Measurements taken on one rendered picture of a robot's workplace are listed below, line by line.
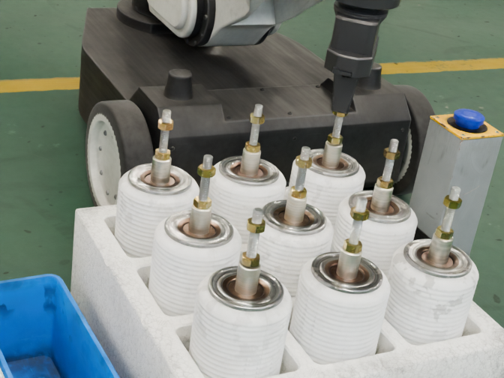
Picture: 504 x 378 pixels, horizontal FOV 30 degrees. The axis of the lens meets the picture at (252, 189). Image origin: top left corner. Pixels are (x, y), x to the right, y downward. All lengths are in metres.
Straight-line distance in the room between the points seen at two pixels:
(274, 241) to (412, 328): 0.18
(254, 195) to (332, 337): 0.23
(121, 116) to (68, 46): 0.85
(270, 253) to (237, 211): 0.11
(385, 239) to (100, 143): 0.59
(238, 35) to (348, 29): 0.57
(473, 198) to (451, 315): 0.28
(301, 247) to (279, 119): 0.49
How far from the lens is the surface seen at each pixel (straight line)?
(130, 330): 1.04
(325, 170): 1.19
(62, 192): 1.60
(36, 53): 2.20
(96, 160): 1.55
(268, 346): 0.93
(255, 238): 0.90
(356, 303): 0.96
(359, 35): 1.11
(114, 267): 1.08
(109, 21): 1.91
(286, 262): 1.05
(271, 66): 1.78
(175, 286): 1.01
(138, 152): 1.39
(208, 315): 0.91
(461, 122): 1.25
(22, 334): 1.20
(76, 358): 1.12
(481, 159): 1.26
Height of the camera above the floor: 0.76
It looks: 27 degrees down
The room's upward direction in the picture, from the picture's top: 9 degrees clockwise
